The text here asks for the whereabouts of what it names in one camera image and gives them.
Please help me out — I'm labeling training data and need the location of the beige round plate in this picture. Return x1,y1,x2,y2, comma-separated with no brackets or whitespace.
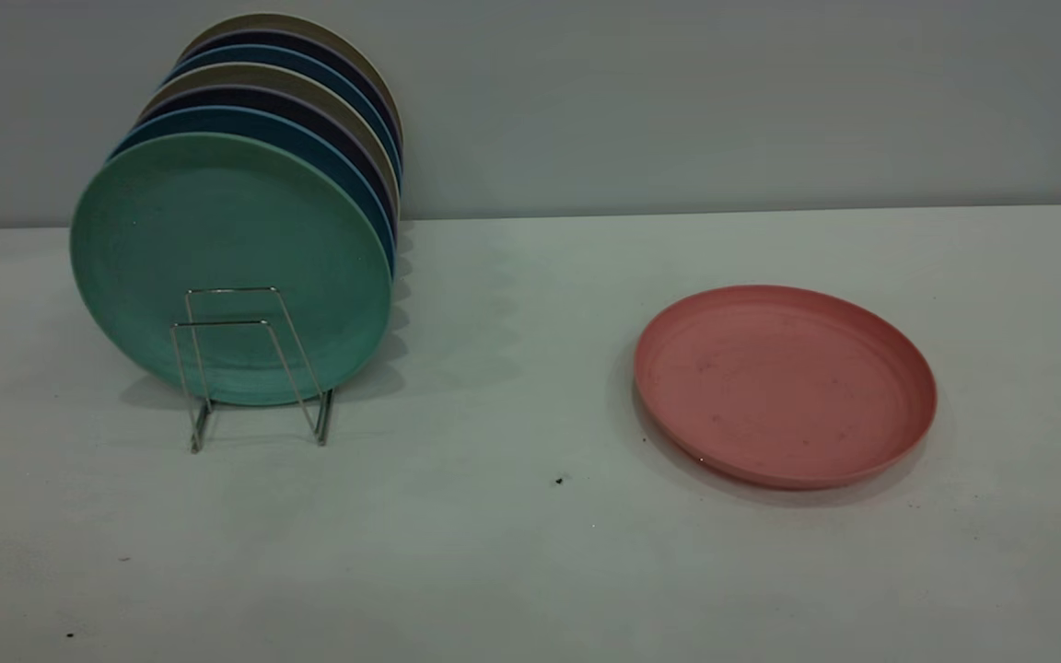
139,63,401,218
182,12,403,141

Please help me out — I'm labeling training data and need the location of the green round plate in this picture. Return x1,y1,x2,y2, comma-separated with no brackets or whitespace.
69,132,393,407

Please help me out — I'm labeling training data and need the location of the dark purple round plate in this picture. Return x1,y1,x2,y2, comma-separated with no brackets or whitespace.
134,86,400,242
179,29,402,150

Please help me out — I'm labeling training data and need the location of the metal wire plate rack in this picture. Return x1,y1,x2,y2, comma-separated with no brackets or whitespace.
169,286,336,454

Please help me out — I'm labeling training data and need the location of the pink round plate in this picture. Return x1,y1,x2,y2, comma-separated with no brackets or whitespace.
634,285,939,490

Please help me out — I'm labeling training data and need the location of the blue round plate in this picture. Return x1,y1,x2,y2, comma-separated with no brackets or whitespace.
109,105,397,277
165,44,402,178

